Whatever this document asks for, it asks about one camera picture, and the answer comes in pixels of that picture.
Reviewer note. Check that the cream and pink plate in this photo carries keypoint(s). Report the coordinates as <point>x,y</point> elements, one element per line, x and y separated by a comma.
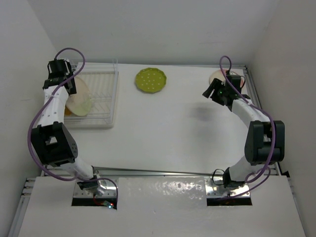
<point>218,75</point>

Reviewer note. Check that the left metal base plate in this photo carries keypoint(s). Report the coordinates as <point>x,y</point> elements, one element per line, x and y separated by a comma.
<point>100,189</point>

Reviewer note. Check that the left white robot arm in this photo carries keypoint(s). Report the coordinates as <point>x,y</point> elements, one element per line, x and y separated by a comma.
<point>49,138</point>

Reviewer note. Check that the metal base plate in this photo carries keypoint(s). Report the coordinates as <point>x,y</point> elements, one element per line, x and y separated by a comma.
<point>215,191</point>
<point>100,189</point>

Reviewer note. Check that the orange plate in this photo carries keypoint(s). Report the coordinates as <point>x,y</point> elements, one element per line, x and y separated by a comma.
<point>67,112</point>

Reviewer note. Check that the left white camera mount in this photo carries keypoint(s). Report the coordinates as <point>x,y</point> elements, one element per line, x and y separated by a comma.
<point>65,66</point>

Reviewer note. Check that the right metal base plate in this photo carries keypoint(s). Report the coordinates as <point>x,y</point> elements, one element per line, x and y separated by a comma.
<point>215,191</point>

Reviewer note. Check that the aluminium frame rail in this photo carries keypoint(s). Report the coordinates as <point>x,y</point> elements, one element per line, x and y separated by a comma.
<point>252,93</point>

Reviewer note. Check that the small green circuit board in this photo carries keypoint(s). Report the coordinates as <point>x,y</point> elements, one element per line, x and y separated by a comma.
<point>108,204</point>

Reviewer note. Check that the clear plastic dish rack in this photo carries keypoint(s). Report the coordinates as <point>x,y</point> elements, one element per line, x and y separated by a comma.
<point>102,81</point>

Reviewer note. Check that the green polka dot plate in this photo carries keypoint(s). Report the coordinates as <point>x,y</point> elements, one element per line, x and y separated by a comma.
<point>150,80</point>

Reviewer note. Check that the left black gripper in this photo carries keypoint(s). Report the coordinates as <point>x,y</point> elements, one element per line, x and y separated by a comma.
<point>71,91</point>

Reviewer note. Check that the cream and green plate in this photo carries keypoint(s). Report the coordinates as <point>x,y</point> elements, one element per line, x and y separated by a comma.
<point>80,103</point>

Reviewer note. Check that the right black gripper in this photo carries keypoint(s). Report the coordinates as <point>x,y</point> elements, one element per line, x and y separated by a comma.
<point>215,85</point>

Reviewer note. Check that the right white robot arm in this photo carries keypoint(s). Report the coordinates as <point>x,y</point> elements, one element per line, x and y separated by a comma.
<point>265,141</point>

